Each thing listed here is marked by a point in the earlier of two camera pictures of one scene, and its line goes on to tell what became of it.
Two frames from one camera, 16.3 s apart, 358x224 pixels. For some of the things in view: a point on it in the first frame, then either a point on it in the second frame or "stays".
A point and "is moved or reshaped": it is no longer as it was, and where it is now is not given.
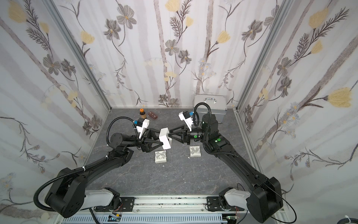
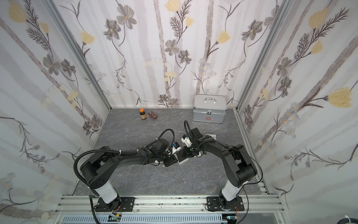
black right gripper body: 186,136 -> 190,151
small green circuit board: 112,218 stays
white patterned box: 164,131 is moved or reshaped
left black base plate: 127,205 stays
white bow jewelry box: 167,142 is moved or reshaped
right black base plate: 213,204 stays
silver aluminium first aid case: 217,103 stays
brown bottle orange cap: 142,113 stays
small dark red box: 152,115 stays
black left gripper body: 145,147 -> 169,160
